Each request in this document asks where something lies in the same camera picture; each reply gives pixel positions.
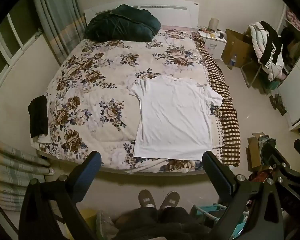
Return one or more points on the clear plastic bag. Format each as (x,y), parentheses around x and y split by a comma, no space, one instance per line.
(103,223)

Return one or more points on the open shelf with pink bedding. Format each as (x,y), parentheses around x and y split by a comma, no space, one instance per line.
(293,27)

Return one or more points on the yellow box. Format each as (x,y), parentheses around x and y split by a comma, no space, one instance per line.
(86,221)

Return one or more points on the plastic water bottle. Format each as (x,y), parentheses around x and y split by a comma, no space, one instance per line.
(232,61)

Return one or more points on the brown checkered blanket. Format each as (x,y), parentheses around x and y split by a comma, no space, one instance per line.
(227,120)

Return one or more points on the person's right grey slipper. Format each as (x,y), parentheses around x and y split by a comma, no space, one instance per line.
(170,200)

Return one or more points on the large cardboard box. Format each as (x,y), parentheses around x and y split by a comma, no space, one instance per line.
(236,47)

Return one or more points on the black folded cloth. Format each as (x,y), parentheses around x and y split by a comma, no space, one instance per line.
(38,116)

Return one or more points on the person's grey slipper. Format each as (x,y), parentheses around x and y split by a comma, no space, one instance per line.
(170,200)
(146,198)

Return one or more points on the person's left grey slipper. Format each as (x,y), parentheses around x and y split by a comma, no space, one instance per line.
(146,198)

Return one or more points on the person's legs in dark pants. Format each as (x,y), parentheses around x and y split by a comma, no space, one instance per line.
(160,222)

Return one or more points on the white t-shirt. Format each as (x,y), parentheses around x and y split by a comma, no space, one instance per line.
(175,115)

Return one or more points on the dark cup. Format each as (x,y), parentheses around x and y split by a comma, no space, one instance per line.
(221,34)

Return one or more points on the white bed headboard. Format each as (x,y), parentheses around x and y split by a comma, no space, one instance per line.
(170,8)

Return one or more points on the small open cardboard box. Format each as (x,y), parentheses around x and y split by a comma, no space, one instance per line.
(255,152)

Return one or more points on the green striped curtain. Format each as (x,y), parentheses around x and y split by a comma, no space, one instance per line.
(12,170)
(57,17)

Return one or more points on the dark slippers pair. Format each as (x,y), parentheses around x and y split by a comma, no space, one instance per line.
(277,102)

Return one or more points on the metal chair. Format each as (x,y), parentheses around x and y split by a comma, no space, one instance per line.
(252,72)

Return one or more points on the white nightstand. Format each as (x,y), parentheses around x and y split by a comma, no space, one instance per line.
(212,42)

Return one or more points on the window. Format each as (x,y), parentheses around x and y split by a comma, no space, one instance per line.
(10,40)

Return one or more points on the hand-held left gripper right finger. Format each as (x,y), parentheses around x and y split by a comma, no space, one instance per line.
(215,172)

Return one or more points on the black garment with white stripes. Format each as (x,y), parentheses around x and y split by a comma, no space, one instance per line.
(272,45)

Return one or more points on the white wardrobe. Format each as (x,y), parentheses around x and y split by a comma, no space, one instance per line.
(293,85)

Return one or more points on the teal plastic basket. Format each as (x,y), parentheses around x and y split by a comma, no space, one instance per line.
(207,215)

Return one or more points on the small white cloth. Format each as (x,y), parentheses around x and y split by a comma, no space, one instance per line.
(43,138)

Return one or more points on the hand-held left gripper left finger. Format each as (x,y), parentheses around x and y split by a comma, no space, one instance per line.
(90,167)

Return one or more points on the dark green duvet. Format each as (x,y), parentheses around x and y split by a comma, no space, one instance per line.
(122,23)

